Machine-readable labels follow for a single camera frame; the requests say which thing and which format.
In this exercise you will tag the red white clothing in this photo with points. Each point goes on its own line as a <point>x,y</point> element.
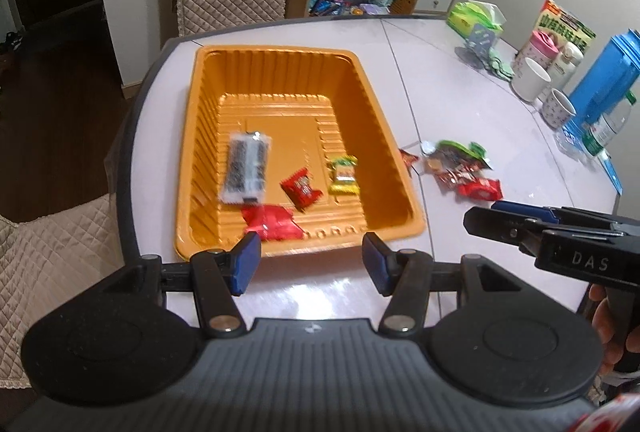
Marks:
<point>615,414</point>

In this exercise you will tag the green cloth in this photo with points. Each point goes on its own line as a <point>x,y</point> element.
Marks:
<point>500,65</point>

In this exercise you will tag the quilted chair seat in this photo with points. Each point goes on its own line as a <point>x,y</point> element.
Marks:
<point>45,262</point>

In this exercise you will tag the green tissue box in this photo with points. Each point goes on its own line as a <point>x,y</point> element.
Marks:
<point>470,15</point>

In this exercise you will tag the yellow green snack box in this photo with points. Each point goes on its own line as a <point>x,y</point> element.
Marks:
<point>565,20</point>

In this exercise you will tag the person's right hand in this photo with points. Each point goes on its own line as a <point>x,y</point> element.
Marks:
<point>600,317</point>

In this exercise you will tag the red candy with white print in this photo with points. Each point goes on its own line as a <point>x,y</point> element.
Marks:
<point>300,187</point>

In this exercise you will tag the small red twisted candy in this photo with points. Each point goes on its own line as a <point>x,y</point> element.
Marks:
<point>409,158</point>

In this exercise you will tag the yellow candy packet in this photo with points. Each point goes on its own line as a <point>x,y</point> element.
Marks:
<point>344,174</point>

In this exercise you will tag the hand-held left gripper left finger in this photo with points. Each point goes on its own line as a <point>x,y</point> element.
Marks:
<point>245,262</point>

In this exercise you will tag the blue thermos jug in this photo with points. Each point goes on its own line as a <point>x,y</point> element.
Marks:
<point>607,72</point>

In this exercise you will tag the white thermos bottle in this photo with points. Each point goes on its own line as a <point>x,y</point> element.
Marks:
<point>567,62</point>

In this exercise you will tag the blue white tube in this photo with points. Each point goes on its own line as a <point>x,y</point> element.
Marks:
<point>612,172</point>

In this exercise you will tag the long green snack packet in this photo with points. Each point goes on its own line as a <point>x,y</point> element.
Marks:
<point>452,146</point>

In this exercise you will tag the white mug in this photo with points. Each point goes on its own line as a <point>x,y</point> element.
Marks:
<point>527,82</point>

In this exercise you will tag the clear water bottle green label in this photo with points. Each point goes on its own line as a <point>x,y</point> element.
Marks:
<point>600,132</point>

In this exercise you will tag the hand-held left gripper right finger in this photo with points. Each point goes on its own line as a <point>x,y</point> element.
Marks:
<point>377,262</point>

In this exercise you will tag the pink tumbler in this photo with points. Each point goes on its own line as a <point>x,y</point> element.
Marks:
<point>532,50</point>

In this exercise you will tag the orange plastic tray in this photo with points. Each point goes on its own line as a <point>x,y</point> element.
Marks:
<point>280,122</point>

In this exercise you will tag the large red snack packet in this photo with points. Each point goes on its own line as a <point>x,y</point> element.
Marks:
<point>272,219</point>

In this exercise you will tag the grey black snack packet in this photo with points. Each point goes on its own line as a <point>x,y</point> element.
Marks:
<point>245,167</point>

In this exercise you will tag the patterned mug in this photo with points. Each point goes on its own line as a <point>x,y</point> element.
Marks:
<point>557,110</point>

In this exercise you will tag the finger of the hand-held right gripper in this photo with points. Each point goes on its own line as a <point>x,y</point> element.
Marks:
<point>495,224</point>
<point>522,210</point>

